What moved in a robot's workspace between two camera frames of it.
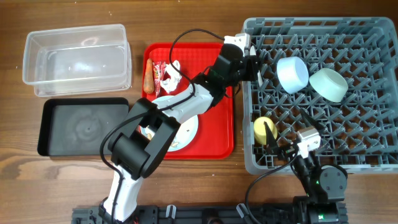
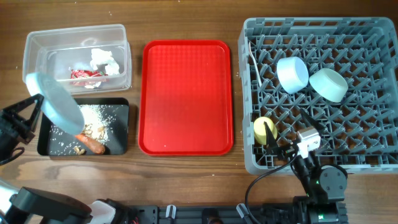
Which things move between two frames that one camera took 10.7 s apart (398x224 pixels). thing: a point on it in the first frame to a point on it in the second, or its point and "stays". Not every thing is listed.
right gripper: [272, 145] stays
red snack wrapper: [159, 68] to [87, 77]
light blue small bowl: [292, 73] stays
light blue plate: [185, 134] to [60, 104]
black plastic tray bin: [77, 126] stays
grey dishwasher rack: [343, 71] stays
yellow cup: [260, 129] stays
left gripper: [255, 63] to [6, 115]
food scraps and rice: [173, 145] to [99, 121]
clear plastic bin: [78, 60] stays
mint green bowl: [329, 84] stays
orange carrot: [149, 83] to [96, 147]
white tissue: [170, 84] to [102, 56]
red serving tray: [168, 69] stays
